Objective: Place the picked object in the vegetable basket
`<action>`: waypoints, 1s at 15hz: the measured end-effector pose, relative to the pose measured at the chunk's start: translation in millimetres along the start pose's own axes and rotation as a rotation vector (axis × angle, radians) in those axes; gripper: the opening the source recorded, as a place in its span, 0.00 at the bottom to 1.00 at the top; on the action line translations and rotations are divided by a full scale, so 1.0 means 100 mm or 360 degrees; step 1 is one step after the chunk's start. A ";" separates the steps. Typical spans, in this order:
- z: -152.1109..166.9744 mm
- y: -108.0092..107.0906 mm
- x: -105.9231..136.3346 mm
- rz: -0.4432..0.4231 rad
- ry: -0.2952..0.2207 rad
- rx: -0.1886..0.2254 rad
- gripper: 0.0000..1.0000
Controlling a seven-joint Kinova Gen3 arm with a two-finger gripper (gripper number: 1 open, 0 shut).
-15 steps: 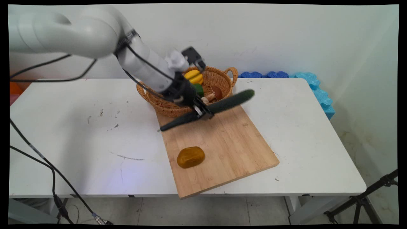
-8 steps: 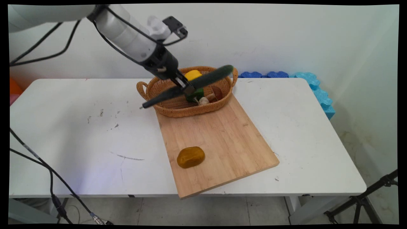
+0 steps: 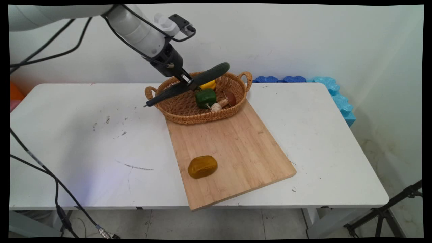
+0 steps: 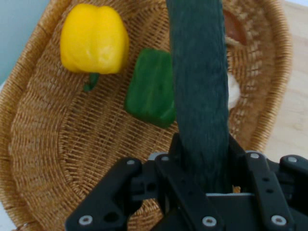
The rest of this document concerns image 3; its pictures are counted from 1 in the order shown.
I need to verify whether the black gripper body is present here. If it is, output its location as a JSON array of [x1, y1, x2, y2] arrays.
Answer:
[[151, 43, 185, 78]]

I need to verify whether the dark green cucumber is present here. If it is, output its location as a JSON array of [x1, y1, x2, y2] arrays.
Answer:
[[144, 62, 231, 108]]

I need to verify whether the green bell pepper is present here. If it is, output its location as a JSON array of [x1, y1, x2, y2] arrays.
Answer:
[[195, 88, 217, 109]]

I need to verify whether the brown cap mushroom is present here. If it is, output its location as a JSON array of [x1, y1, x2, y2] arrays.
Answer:
[[218, 90, 237, 108]]

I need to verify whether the wooden cutting board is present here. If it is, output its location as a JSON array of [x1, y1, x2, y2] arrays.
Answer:
[[165, 98, 297, 212]]

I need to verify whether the yellow-brown potato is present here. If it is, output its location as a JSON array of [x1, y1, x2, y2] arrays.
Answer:
[[187, 155, 218, 179]]

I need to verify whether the light blue foam mat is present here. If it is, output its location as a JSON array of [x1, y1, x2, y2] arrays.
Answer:
[[312, 76, 357, 128]]

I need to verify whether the orange box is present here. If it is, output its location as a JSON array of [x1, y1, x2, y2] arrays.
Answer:
[[10, 82, 26, 102]]

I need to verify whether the white table leg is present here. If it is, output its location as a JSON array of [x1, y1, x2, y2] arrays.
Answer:
[[302, 207, 373, 239]]

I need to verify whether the black tripod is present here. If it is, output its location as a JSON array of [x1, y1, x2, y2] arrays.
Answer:
[[344, 180, 423, 239]]

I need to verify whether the woven wicker basket with handles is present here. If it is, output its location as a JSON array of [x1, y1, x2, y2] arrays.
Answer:
[[145, 71, 253, 125]]

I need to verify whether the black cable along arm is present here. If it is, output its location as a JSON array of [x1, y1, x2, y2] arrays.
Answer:
[[103, 5, 197, 68]]

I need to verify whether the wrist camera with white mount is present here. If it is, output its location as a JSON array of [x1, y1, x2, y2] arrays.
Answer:
[[154, 13, 196, 38]]

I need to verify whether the black hanging cable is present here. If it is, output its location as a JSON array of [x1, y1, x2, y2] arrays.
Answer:
[[9, 17, 93, 74]]

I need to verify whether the black cable with metal plug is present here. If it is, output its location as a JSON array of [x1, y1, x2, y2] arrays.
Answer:
[[9, 128, 120, 239]]

